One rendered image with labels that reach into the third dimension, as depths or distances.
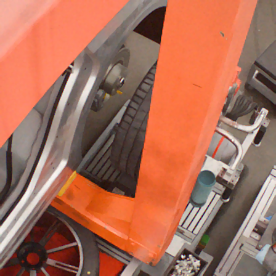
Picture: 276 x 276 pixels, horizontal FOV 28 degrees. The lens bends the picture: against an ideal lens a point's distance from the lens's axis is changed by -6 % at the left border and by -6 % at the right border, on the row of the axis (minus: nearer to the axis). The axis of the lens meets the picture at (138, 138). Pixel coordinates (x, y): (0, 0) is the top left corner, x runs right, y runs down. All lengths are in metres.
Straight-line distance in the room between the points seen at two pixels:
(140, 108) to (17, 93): 1.85
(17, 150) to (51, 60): 1.86
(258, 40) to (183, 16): 2.98
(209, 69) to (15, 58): 0.89
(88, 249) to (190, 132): 1.29
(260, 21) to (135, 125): 2.20
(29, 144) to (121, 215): 0.49
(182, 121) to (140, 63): 2.36
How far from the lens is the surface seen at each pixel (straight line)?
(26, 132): 2.38
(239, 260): 3.06
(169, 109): 1.50
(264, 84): 3.80
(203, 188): 2.63
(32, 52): 0.47
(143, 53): 3.90
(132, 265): 2.79
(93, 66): 2.16
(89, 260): 2.67
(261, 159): 3.60
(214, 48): 1.23
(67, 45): 0.52
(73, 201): 2.59
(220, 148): 2.52
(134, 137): 2.34
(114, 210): 2.47
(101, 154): 3.40
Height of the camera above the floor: 3.06
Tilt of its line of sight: 60 degrees down
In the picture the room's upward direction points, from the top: 8 degrees clockwise
